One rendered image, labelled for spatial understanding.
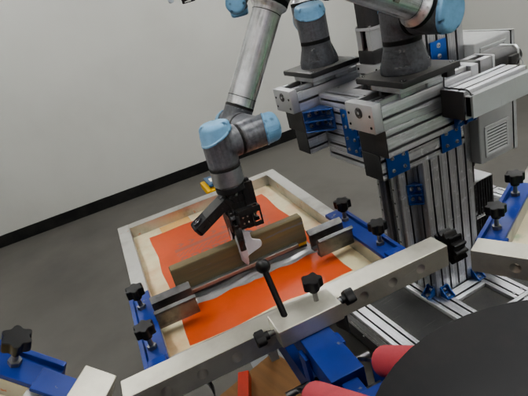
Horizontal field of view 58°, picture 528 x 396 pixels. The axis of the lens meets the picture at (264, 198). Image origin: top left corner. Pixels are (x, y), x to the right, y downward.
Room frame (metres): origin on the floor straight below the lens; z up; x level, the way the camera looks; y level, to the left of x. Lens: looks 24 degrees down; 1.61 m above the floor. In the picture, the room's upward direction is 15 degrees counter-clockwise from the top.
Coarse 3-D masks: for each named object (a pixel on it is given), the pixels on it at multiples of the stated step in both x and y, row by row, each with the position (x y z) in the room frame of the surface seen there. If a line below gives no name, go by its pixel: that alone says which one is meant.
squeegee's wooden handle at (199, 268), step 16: (272, 224) 1.09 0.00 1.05; (288, 224) 1.08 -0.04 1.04; (272, 240) 1.06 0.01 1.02; (288, 240) 1.08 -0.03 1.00; (304, 240) 1.09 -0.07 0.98; (192, 256) 1.03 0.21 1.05; (208, 256) 1.02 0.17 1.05; (224, 256) 1.03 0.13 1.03; (256, 256) 1.05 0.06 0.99; (176, 272) 1.00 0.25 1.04; (192, 272) 1.01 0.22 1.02; (208, 272) 1.02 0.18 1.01; (224, 272) 1.03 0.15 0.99
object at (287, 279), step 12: (264, 204) 1.43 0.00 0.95; (276, 216) 1.32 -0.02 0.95; (300, 264) 1.03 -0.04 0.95; (312, 264) 1.01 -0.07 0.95; (324, 264) 1.00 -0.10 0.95; (336, 264) 0.98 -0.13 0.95; (276, 276) 1.00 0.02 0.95; (288, 276) 0.99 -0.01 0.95; (300, 276) 0.97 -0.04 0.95; (324, 276) 0.95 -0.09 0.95; (336, 276) 0.94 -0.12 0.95; (264, 288) 0.96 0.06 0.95; (288, 288) 0.94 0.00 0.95; (300, 288) 0.93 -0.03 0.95
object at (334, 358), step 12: (312, 336) 0.66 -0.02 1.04; (324, 336) 0.65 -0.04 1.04; (336, 336) 0.64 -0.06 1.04; (300, 348) 0.66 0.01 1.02; (312, 348) 0.63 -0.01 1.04; (324, 348) 0.62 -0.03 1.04; (336, 348) 0.61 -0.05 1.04; (312, 360) 0.61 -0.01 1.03; (324, 360) 0.59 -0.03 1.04; (336, 360) 0.59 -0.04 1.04; (348, 360) 0.58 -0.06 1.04; (324, 372) 0.57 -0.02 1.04; (336, 372) 0.56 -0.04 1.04; (348, 372) 0.56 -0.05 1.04; (360, 372) 0.56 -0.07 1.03; (336, 384) 0.55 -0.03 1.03
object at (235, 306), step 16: (160, 240) 1.38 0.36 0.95; (176, 240) 1.34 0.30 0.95; (160, 256) 1.27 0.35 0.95; (176, 256) 1.24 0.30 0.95; (240, 288) 0.99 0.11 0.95; (256, 288) 0.97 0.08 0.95; (208, 304) 0.96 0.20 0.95; (224, 304) 0.95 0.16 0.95; (240, 304) 0.93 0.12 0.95; (256, 304) 0.91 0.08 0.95; (272, 304) 0.90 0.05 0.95; (192, 320) 0.92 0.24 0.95; (208, 320) 0.90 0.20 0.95; (224, 320) 0.89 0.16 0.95; (240, 320) 0.87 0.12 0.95; (192, 336) 0.86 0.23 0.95; (208, 336) 0.85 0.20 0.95
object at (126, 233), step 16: (256, 176) 1.60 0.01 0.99; (272, 176) 1.56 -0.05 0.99; (288, 192) 1.41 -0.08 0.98; (304, 192) 1.36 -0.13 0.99; (176, 208) 1.51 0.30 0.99; (192, 208) 1.51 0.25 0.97; (304, 208) 1.30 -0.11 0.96; (320, 208) 1.22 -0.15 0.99; (144, 224) 1.47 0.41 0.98; (160, 224) 1.48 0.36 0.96; (128, 240) 1.36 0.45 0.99; (128, 256) 1.25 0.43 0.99; (368, 256) 0.96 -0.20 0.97; (128, 272) 1.16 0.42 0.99; (144, 288) 1.05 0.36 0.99
